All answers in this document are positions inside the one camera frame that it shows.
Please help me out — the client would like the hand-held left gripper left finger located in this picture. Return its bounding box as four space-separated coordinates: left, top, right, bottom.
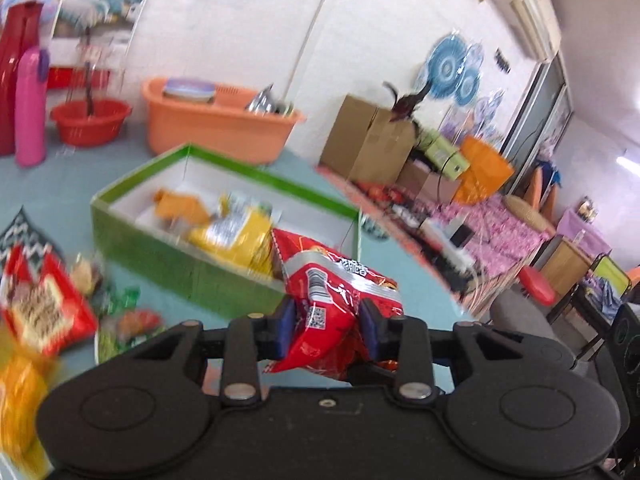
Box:
131 298 298 408

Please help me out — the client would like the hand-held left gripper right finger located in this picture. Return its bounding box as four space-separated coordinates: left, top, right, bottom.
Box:
359 298 520 407

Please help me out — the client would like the red foil snack bag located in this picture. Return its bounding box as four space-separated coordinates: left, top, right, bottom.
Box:
265 227 405 382

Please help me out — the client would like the green cardboard box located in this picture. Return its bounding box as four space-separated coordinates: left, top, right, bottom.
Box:
90 142 362 320

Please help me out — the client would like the orange snack packet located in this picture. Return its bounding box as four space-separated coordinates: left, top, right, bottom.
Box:
152 189 211 228

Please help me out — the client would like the green snack packet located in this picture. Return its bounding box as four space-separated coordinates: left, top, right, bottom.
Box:
95 285 168 363

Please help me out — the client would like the small clear snack packet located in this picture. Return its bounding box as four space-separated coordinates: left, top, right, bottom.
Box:
70 257 104 301

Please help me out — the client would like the red checkered snack packet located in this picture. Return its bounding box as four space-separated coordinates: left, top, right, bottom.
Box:
0 207 99 357

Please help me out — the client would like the golden yellow snack packet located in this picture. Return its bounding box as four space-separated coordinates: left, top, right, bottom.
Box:
0 330 62 476

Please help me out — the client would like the plaid cloth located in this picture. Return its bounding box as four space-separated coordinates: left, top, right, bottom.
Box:
316 165 431 241

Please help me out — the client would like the pink floral cloth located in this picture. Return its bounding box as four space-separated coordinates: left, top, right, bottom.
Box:
430 192 557 291

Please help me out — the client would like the red stool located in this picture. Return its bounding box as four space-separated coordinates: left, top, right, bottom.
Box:
520 266 557 307

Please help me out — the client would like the large cardboard box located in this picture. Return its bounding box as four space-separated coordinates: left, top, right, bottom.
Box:
320 94 418 186

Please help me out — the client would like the light green box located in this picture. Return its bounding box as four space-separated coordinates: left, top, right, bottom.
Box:
419 130 471 181

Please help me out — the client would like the orange bag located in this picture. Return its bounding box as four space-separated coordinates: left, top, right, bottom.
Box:
452 135 516 206

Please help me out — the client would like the wooden cabinet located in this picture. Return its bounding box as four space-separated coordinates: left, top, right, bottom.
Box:
542 237 593 297

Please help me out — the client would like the orange plastic basin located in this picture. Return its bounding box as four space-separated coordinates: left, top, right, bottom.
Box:
141 77 307 165

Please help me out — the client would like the steel bowl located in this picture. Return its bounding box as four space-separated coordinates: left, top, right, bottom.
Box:
245 85 296 116

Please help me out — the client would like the purple leaf plant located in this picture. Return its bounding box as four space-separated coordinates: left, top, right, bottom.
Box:
382 80 432 123

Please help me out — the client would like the blue-lidded container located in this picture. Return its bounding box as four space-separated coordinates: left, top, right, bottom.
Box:
162 78 217 105

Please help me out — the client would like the blue paper fan decoration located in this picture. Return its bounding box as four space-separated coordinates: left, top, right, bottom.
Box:
415 32 486 107

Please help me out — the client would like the red plastic basin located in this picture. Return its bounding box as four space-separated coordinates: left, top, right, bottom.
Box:
50 100 132 148

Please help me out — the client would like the glass pitcher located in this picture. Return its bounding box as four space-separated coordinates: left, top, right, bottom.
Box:
70 42 126 111

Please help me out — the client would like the pink bottle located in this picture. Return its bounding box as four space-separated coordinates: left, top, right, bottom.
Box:
15 46 50 168

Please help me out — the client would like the white air conditioner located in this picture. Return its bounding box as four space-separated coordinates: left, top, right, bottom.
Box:
475 0 563 61

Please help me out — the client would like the red thermos jug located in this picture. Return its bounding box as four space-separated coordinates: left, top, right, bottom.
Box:
0 2 43 156

